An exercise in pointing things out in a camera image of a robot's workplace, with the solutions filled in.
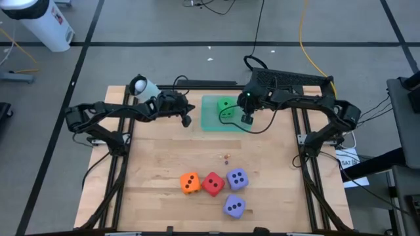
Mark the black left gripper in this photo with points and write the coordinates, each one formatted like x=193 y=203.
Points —
x=170 y=103

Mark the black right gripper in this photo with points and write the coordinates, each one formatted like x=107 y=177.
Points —
x=252 y=98

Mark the green foam die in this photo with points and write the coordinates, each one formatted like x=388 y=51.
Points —
x=226 y=102

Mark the teal translucent plastic tray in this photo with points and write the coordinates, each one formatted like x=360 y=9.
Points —
x=210 y=121

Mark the purple foam die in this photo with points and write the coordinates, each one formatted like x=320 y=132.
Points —
x=234 y=206
x=237 y=179

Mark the orange foam die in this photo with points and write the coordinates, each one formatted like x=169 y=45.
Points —
x=190 y=183

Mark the red foam die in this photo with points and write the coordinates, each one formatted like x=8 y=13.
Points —
x=213 y=184

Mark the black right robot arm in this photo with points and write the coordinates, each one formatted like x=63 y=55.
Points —
x=311 y=100

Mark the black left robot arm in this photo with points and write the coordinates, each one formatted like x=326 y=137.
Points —
x=108 y=108

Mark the white paper label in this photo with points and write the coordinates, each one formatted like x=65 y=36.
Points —
x=349 y=162

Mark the black table clamp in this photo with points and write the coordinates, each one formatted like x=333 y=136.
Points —
x=169 y=230
x=261 y=231

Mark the black desk beam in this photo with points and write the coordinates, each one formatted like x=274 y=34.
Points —
x=377 y=164

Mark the white cylindrical bin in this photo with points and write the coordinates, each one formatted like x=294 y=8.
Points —
x=46 y=26

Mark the grey cart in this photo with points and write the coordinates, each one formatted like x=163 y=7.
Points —
x=403 y=137

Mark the black object on cart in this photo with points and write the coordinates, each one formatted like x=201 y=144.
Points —
x=414 y=98

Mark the grey metal stand foot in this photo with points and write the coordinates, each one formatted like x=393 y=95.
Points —
x=16 y=77

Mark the black caster base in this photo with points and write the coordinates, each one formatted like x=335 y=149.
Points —
x=4 y=111

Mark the black aluminium frame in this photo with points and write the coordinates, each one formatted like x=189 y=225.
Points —
x=210 y=87

